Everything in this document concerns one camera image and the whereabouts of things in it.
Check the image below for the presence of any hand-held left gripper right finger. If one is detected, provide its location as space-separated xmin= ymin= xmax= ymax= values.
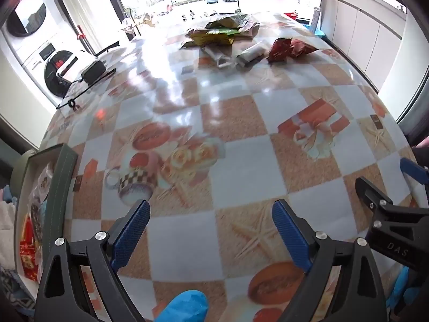
xmin=271 ymin=199 xmax=386 ymax=322

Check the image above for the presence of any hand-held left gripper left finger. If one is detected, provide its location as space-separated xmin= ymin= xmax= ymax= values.
xmin=35 ymin=199 xmax=151 ymax=322

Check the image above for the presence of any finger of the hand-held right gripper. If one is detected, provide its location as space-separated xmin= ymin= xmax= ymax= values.
xmin=400 ymin=157 xmax=429 ymax=208
xmin=355 ymin=176 xmax=429 ymax=236

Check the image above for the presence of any green rimmed storage box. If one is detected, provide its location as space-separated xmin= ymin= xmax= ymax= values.
xmin=15 ymin=144 xmax=78 ymax=292

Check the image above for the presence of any person's right hand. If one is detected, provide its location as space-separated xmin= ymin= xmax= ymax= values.
xmin=385 ymin=265 xmax=429 ymax=312

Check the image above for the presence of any person's left hand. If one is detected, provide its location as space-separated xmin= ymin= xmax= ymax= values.
xmin=153 ymin=290 xmax=209 ymax=322

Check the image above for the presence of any person's pink garment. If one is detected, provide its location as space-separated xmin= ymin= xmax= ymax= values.
xmin=412 ymin=136 xmax=429 ymax=168

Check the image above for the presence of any white fluffy blanket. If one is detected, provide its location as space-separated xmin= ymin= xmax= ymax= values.
xmin=0 ymin=201 xmax=17 ymax=269

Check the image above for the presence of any green sofa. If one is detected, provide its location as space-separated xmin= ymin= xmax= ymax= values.
xmin=8 ymin=148 xmax=37 ymax=208

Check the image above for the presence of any dark patterned cloth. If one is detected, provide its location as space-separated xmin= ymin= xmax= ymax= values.
xmin=0 ymin=265 xmax=36 ymax=322

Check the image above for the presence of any blue knitted blanket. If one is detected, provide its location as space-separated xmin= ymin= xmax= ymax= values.
xmin=0 ymin=184 xmax=17 ymax=205

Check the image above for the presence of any white cabinet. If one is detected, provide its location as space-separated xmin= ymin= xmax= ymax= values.
xmin=320 ymin=0 xmax=408 ymax=91

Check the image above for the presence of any folding chair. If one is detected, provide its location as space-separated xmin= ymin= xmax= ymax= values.
xmin=55 ymin=40 xmax=121 ymax=78

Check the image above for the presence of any silver snack packet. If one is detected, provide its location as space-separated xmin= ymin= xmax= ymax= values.
xmin=235 ymin=40 xmax=267 ymax=71

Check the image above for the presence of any white snack packet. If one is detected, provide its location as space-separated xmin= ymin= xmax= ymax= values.
xmin=200 ymin=45 xmax=235 ymax=72

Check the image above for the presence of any pile of green yellow packets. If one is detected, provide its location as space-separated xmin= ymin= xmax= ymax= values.
xmin=179 ymin=13 xmax=260 ymax=49

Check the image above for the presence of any cluttered small stand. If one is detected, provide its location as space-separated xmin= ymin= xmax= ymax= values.
xmin=121 ymin=7 xmax=158 ymax=36

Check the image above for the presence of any white dryer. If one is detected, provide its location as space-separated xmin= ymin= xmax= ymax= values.
xmin=0 ymin=0 xmax=72 ymax=64

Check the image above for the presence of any black power adapter with cable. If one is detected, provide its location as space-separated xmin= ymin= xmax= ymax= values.
xmin=56 ymin=68 xmax=117 ymax=111

